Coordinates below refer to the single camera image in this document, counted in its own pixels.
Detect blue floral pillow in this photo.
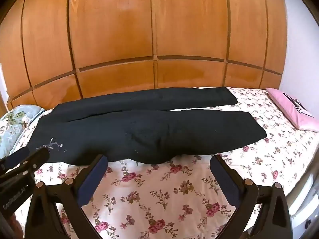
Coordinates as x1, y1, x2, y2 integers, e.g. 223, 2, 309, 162
0, 105, 46, 158

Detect floral bedsheet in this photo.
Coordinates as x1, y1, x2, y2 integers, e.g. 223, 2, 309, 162
10, 87, 319, 239

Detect wooden wardrobe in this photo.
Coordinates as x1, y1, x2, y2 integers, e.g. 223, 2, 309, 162
0, 0, 289, 111

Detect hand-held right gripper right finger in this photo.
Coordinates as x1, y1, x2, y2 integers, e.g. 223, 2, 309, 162
209, 154, 293, 239

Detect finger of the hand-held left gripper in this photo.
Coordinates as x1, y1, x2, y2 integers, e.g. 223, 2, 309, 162
15, 147, 50, 178
0, 146, 31, 170

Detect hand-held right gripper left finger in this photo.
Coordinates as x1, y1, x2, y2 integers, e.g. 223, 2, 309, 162
25, 154, 109, 239

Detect black pants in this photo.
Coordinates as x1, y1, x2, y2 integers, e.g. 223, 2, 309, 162
35, 87, 268, 166

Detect white bed frame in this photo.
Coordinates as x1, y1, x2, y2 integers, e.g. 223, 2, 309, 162
287, 172, 319, 229

